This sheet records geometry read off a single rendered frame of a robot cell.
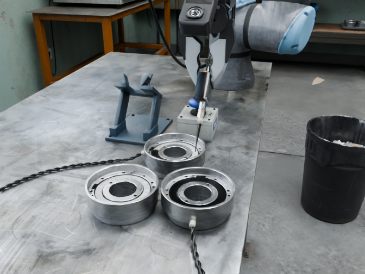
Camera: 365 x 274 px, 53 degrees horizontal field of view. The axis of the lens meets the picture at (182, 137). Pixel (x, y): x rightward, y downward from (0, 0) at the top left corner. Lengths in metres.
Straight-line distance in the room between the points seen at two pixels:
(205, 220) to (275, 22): 0.58
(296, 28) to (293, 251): 1.04
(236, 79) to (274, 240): 0.92
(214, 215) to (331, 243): 1.33
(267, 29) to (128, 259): 0.66
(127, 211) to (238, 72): 0.61
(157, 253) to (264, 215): 1.41
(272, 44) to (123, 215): 0.61
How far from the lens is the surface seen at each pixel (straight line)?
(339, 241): 1.82
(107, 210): 0.50
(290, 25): 0.93
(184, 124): 0.72
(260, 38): 0.96
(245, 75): 1.03
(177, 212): 0.49
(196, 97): 0.63
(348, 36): 3.99
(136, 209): 0.50
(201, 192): 0.55
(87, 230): 0.53
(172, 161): 0.58
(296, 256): 1.68
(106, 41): 2.61
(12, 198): 0.62
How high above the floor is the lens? 1.13
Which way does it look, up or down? 27 degrees down
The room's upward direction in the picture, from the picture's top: straight up
